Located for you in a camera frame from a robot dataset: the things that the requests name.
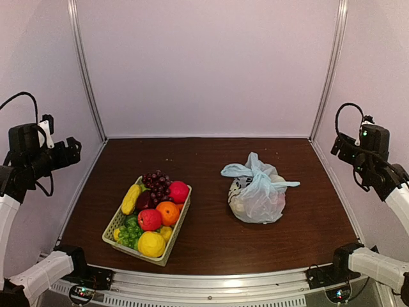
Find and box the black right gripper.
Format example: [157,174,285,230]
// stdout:
[330,132,370,180]

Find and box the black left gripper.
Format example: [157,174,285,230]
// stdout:
[26,136,81,179]

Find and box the light blue plastic bag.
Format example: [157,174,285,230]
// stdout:
[220,152,300,224]

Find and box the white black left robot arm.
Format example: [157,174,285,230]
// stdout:
[1,122,92,306]

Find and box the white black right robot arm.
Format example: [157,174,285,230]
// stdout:
[327,122,408,305]

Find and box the long yellow fruit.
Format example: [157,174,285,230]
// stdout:
[121,184,142,216]

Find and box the dark red fruit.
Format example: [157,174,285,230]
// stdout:
[135,190,155,210]

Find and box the orange fruit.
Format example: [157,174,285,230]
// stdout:
[156,201,180,226]

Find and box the pink red round fruit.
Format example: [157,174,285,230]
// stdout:
[169,181,190,204]

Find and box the green grape bunch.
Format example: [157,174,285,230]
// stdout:
[114,224,143,250]

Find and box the dark purple grape bunch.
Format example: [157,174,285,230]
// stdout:
[142,170,172,205]

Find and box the red apple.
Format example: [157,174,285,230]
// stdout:
[137,209,162,232]

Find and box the large yellow lemon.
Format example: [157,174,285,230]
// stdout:
[137,232,166,258]

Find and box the small yellow lemon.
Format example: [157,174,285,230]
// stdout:
[159,226,173,243]

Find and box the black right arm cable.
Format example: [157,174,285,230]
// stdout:
[334,102,366,138]

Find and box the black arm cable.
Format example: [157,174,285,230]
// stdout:
[334,102,366,138]
[0,91,39,125]

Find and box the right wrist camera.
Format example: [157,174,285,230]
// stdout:
[355,115,374,146]

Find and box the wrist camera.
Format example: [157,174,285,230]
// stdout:
[355,115,374,146]
[38,114,54,149]

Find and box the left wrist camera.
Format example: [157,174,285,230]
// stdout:
[38,114,54,149]

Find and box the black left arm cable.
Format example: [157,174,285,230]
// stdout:
[0,91,39,125]

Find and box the right aluminium frame post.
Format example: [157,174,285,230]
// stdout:
[309,0,348,143]

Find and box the aluminium frame post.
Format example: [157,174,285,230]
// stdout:
[309,0,348,143]
[67,0,107,142]

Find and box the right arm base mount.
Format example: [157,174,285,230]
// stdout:
[305,242,369,306]

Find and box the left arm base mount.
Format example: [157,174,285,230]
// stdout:
[54,245,113,306]

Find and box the left aluminium frame post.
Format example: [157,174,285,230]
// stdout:
[67,0,107,142]

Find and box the front aluminium rail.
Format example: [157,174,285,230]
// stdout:
[31,265,394,307]

